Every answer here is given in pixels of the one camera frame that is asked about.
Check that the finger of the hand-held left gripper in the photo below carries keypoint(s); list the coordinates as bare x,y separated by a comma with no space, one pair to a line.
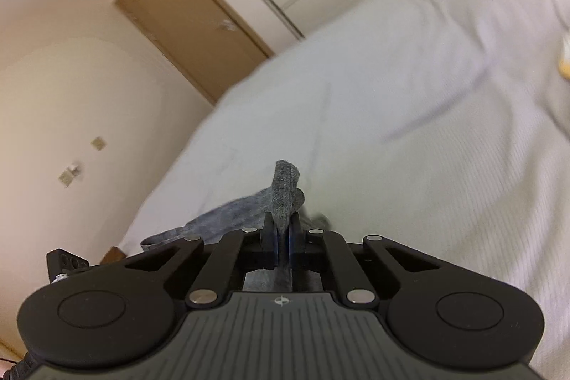
67,260

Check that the yellow object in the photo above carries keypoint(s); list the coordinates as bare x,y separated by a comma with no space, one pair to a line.
565,66

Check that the brown wooden bed frame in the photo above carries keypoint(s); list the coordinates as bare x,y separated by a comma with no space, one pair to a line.
113,255

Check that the beige wall socket plate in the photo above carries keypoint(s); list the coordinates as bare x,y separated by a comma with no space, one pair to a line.
69,175

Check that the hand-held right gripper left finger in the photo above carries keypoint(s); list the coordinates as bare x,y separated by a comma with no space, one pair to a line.
277,245

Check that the grey knit garment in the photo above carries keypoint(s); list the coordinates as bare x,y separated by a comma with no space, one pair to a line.
285,188

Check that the brown wooden door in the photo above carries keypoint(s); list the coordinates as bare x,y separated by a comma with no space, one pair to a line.
178,15

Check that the beige wall switch plate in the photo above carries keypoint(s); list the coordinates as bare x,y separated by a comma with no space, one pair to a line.
99,143

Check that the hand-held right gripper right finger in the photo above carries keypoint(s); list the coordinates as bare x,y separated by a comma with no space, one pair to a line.
289,245

